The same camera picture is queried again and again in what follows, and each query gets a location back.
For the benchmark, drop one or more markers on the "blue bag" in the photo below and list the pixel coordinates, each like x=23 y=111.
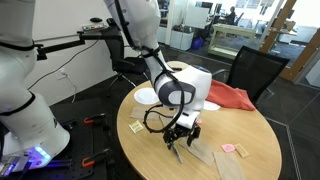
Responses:
x=197 y=44

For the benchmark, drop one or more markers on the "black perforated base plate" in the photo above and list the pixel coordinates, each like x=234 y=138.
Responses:
x=83 y=140

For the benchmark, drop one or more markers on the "orange black clamp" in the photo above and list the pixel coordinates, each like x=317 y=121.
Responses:
x=91 y=119
x=93 y=158

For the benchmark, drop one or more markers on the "wooden pillar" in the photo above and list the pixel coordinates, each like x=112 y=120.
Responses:
x=276 y=26

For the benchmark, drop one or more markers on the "black mesh chair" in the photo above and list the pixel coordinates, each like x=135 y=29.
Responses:
x=256 y=71

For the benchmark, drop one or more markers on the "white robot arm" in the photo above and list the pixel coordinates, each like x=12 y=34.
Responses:
x=198 y=86

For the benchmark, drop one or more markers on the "black oval object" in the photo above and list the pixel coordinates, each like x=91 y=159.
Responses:
x=96 y=20

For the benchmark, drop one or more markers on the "brown paper napkin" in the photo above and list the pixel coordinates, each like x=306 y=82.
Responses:
x=166 y=120
x=138 y=113
x=228 y=166
x=203 y=151

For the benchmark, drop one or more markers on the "white wall outlet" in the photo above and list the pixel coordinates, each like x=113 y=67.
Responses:
x=61 y=74

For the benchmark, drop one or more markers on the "red cloth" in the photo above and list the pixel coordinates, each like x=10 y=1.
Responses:
x=230 y=96

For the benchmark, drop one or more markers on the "wooden door frame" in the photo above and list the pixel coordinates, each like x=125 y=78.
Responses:
x=303 y=56

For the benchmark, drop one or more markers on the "grey camera bar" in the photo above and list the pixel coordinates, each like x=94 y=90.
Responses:
x=94 y=27

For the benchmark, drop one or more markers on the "seated person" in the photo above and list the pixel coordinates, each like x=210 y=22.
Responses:
x=231 y=15

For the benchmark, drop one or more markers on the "white round plate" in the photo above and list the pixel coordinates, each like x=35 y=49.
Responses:
x=211 y=106
x=145 y=96

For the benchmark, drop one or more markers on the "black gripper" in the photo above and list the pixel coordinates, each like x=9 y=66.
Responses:
x=183 y=130

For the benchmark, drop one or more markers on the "yellow sugar packet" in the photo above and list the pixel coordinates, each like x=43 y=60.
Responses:
x=136 y=127

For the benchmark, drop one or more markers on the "black office chair with armrests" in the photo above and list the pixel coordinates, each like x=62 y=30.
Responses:
x=116 y=46

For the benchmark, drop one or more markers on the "pale green table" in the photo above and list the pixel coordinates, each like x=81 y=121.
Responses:
x=230 y=31

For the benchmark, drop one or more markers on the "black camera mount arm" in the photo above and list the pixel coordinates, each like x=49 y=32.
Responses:
x=66 y=45

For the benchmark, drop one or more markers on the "grey white cabinet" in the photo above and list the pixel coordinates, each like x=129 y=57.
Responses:
x=181 y=40

